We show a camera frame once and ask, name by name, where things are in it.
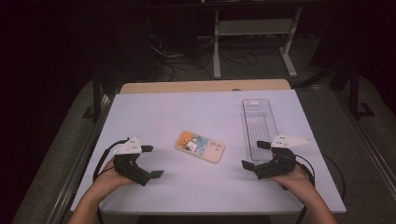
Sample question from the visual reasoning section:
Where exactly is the tangle of black floor cables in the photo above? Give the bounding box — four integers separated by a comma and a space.
148, 34, 260, 82

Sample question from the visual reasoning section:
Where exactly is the white metal desk frame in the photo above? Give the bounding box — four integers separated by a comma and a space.
212, 6, 304, 80

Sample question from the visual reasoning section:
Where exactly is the clear plastic bin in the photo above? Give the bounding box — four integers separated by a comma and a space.
241, 98, 281, 166

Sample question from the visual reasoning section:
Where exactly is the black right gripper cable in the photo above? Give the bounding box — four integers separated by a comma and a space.
293, 153, 347, 224

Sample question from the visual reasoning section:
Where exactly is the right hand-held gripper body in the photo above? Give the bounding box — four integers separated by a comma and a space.
253, 133, 312, 181

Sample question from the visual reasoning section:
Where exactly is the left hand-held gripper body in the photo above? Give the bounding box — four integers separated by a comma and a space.
112, 135, 153, 187

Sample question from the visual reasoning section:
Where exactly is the person's left hand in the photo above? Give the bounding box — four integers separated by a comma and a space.
92, 157, 134, 203

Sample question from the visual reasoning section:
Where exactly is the light wooden table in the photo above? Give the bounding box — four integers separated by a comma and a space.
120, 78, 292, 95

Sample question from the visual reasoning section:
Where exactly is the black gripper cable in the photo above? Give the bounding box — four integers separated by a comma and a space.
293, 153, 347, 224
92, 137, 130, 183

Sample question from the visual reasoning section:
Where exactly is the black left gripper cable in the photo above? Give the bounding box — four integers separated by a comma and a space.
92, 137, 130, 183

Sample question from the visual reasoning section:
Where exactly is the black metal stand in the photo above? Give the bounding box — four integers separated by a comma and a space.
82, 71, 108, 122
348, 62, 376, 120

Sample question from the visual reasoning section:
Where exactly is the person's right hand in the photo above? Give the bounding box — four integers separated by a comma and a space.
270, 164, 312, 203

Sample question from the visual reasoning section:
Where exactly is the aluminium floor rail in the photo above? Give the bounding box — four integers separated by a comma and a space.
337, 90, 396, 200
46, 92, 116, 224

